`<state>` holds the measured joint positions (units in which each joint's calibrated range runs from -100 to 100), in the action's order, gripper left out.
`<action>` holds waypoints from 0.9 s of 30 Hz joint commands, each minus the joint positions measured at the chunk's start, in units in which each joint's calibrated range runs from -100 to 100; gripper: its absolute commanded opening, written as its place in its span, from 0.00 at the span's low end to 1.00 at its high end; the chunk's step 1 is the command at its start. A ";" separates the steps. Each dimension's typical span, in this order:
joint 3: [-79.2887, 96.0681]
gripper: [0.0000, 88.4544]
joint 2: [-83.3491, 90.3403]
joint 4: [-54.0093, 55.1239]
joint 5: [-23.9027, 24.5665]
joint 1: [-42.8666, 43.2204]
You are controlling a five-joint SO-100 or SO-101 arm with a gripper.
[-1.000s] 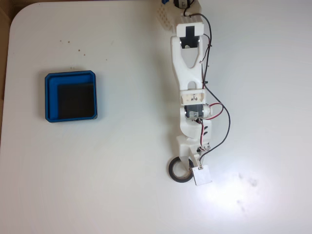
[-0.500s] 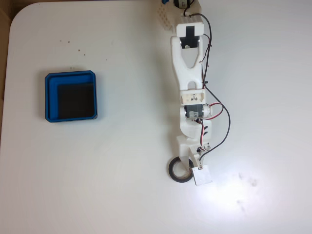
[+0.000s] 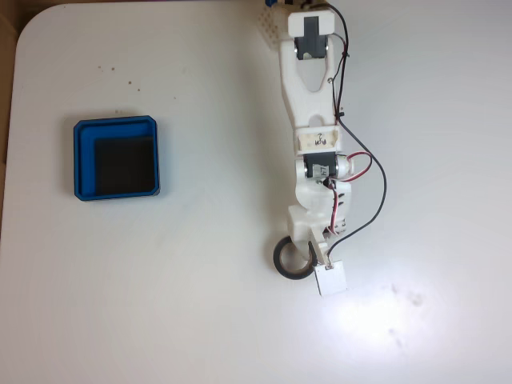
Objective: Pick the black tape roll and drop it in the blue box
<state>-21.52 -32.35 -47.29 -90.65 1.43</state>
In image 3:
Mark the beige masking tape label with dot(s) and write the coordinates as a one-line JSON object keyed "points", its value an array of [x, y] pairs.
{"points": [[316, 140]]}

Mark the white perforated base plate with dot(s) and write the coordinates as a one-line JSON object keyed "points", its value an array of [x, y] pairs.
{"points": [[272, 26]]}

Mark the blue clamp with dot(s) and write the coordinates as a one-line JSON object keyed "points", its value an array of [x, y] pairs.
{"points": [[270, 2]]}

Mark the white square camera box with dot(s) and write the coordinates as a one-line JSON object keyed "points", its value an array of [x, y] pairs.
{"points": [[330, 278]]}

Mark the blue box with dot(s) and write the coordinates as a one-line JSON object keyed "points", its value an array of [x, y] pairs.
{"points": [[84, 160]]}

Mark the black foam pad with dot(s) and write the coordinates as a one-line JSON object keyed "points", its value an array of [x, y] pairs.
{"points": [[124, 164]]}

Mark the black tape roll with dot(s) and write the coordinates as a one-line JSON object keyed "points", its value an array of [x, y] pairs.
{"points": [[280, 268]]}

